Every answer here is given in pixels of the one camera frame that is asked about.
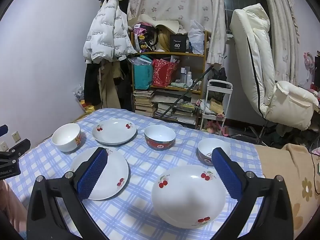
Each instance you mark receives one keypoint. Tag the wall socket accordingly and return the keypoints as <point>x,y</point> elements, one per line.
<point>3,145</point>
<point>16,136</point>

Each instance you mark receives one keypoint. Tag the dark hanging coat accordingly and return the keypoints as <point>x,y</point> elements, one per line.
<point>91,85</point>

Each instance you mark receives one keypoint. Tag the floral print curtain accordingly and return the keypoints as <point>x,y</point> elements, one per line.
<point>175,2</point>

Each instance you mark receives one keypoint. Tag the teal bag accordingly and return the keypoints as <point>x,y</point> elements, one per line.
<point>142,76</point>

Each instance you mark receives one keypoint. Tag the yellow red package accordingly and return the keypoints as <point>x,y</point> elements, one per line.
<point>87,107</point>

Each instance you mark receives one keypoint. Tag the pink plush toy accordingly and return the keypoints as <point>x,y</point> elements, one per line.
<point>215,127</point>

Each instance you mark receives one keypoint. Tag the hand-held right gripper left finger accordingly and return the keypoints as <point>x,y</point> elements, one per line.
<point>92,175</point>

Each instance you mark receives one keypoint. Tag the row of white bottles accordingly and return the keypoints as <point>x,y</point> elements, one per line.
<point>188,76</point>

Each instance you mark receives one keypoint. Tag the wooden shelf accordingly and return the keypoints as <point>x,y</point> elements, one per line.
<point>175,54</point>

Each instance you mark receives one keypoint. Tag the white plastic bag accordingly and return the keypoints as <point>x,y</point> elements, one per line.
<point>196,37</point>

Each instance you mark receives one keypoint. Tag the green folded cloth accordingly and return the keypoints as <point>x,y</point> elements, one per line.
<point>178,85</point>

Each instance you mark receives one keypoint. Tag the white trolley cart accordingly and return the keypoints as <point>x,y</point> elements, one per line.
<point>217,81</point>

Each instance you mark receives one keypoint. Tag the colourful printed bag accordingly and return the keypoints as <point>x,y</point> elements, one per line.
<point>143,37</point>

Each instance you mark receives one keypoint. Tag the person's left forearm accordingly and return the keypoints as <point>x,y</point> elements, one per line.
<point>12,205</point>

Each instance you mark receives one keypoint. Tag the black box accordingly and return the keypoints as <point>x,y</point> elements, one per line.
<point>178,42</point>

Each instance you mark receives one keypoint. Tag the white bowl with orange print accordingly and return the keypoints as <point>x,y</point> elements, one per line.
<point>66,136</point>

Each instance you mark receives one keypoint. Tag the white cherry print plate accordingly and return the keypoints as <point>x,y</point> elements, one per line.
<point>111,177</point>
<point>114,131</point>

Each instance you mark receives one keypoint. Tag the black pole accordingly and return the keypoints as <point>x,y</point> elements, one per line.
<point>190,86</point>

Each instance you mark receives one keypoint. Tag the beige hanging garment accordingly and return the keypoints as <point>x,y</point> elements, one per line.
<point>108,90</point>

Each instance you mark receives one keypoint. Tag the large white cherry plate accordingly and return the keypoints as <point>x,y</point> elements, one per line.
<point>185,200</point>

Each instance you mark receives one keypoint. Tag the beige flower blanket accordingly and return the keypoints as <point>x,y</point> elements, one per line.
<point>280,165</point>

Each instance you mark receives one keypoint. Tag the brown envelope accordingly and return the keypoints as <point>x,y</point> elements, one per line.
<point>216,106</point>

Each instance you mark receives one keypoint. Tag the pile of magazines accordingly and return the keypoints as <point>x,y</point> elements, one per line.
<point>185,112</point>

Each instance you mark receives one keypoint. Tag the stack of old books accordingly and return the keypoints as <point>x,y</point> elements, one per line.
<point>143,103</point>

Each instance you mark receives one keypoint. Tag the blue plaid bed sheet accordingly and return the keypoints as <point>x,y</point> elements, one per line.
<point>147,162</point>

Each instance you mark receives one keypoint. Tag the blue white printed bag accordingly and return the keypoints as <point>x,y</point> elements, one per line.
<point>79,95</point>

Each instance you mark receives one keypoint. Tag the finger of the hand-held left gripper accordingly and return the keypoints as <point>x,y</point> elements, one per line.
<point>22,146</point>
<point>3,130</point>

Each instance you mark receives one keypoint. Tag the cream ruffled curtain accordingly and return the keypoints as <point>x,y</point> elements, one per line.
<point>282,30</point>

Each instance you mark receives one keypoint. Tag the red patterned bowl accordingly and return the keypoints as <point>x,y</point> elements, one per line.
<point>160,136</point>

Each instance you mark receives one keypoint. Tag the white puffer jacket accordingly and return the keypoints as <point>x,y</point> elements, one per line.
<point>105,30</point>

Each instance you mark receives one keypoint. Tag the red patterned bag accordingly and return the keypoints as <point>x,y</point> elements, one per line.
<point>162,72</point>

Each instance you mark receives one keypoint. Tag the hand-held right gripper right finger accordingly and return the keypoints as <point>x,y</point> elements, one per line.
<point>226,175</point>

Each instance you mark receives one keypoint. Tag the white recliner chair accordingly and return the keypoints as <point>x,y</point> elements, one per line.
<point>252,55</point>

